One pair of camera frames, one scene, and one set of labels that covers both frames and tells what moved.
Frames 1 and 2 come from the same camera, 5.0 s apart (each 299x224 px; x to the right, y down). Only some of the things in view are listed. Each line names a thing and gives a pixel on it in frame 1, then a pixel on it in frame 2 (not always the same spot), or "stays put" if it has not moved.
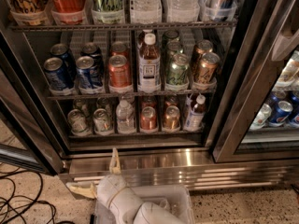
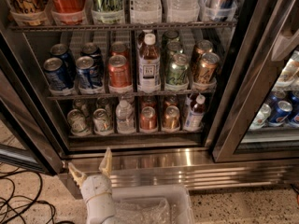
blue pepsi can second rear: x=92 y=50 stays put
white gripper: x=107 y=187 -> x=95 y=187
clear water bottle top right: x=183 y=3 stays put
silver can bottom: x=103 y=122 stays put
